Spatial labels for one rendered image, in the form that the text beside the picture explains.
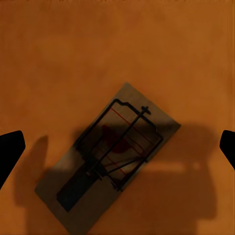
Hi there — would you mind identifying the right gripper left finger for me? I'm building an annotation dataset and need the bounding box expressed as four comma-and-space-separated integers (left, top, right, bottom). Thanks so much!
0, 130, 25, 189

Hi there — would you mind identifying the mousetrap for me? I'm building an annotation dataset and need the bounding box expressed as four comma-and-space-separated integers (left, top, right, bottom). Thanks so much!
34, 82, 181, 235

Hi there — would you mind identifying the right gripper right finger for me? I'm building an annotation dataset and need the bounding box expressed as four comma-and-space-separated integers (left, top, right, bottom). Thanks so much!
219, 130, 235, 169

